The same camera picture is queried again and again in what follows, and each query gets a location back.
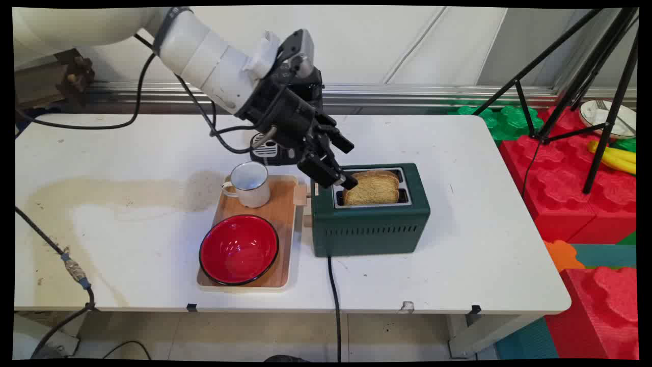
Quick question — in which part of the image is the long black arm cable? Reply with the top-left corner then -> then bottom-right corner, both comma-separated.
15,33 -> 157,131

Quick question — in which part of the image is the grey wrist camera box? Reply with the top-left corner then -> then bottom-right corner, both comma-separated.
278,29 -> 316,78

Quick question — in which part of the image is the yellow toy banana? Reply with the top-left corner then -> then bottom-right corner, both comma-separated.
587,140 -> 637,176

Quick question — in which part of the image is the aluminium wall rail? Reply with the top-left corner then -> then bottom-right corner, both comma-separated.
84,81 -> 637,109

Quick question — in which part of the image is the orange foam piece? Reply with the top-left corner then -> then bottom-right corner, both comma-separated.
544,240 -> 586,273

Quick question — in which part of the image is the thin black floor cable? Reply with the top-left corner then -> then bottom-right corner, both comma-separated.
101,340 -> 152,360

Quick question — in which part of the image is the black toaster power cable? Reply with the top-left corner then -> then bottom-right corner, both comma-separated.
327,255 -> 343,361

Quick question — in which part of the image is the red bowl black rim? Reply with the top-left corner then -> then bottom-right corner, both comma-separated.
199,215 -> 280,286

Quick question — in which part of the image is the small red foam block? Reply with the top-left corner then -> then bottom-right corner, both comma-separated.
545,267 -> 639,360

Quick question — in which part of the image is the white table leg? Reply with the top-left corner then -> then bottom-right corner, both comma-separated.
447,313 -> 541,358

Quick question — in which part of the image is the green toaster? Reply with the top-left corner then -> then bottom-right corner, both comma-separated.
294,163 -> 431,258

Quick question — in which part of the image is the teal foam mat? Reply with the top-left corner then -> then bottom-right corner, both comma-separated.
570,243 -> 637,270

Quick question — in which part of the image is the white enamel mug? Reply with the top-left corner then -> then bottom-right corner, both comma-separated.
222,161 -> 271,208

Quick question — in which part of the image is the wooden tray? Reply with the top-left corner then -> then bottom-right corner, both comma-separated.
197,175 -> 299,292

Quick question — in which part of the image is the white plate with fork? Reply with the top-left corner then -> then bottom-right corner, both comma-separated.
579,99 -> 637,140

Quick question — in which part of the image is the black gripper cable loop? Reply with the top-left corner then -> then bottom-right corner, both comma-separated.
175,75 -> 278,154

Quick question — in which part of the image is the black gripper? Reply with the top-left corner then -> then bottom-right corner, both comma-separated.
236,75 -> 359,191

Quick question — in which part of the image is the brown wooden frame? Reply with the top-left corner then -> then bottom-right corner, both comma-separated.
15,48 -> 96,111

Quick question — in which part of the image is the metal fork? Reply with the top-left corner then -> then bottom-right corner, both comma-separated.
596,100 -> 635,135

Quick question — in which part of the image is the black cable metal connector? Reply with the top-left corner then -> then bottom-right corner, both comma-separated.
15,206 -> 97,358

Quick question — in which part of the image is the large red foam block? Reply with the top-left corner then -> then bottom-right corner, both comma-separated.
499,106 -> 637,245

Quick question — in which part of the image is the green foam block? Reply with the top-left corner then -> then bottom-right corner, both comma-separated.
448,105 -> 545,141

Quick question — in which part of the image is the black tripod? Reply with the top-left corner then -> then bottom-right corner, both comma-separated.
471,8 -> 639,195

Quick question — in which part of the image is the toast slice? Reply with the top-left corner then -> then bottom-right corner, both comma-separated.
342,170 -> 401,206

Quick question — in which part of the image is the black coffee machine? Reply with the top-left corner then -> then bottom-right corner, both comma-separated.
250,66 -> 327,167

